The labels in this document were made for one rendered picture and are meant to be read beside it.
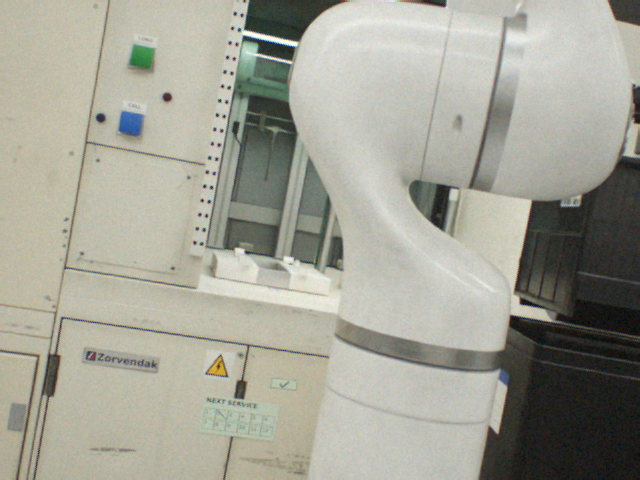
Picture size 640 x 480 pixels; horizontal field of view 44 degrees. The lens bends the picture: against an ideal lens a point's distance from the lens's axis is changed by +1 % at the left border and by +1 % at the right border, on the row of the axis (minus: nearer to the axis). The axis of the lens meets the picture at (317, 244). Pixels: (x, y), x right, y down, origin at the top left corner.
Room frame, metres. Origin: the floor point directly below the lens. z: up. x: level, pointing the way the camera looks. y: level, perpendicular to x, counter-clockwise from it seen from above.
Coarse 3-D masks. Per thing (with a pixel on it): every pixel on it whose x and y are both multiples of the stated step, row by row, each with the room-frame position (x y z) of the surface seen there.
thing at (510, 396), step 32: (512, 320) 1.09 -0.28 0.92; (512, 352) 0.90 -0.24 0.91; (544, 352) 0.82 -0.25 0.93; (576, 352) 0.82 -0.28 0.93; (512, 384) 0.88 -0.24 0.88; (544, 384) 0.82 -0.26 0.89; (576, 384) 0.82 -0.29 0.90; (608, 384) 0.82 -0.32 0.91; (512, 416) 0.86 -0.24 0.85; (544, 416) 0.82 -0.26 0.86; (576, 416) 0.82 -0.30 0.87; (608, 416) 0.83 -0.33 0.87; (512, 448) 0.84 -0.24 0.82; (544, 448) 0.82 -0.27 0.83; (576, 448) 0.82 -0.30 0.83; (608, 448) 0.83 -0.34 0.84
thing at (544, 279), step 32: (608, 192) 0.86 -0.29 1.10; (544, 224) 0.99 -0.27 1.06; (576, 224) 0.88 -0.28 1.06; (608, 224) 0.86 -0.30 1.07; (544, 256) 0.97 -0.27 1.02; (576, 256) 0.87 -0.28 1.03; (608, 256) 0.86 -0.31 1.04; (544, 288) 0.95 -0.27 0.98; (576, 288) 0.85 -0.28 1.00; (608, 288) 0.86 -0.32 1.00; (576, 320) 0.89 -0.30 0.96; (608, 320) 0.88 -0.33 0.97; (608, 352) 0.91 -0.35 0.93
